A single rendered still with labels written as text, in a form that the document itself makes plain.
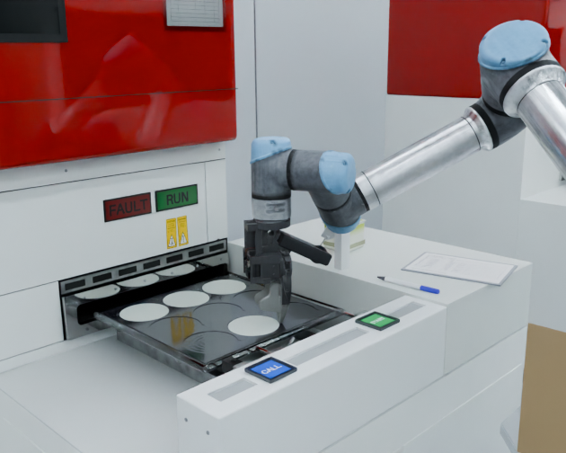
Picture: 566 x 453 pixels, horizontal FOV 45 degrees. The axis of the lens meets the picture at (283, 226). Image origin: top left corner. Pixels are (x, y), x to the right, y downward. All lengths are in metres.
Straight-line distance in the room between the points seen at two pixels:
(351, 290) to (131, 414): 0.51
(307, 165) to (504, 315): 0.57
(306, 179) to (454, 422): 0.58
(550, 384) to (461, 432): 0.44
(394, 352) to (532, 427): 0.24
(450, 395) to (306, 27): 2.92
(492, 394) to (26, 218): 1.02
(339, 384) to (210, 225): 0.68
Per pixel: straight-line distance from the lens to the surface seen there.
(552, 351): 1.07
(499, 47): 1.25
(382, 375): 1.18
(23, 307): 1.43
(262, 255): 1.28
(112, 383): 1.35
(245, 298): 1.49
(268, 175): 1.24
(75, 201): 1.44
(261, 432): 0.99
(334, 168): 1.19
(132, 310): 1.46
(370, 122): 4.50
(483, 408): 1.55
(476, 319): 1.42
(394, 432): 1.27
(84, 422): 1.23
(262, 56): 3.77
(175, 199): 1.57
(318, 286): 1.49
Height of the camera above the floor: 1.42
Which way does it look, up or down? 14 degrees down
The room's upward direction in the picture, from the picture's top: 1 degrees counter-clockwise
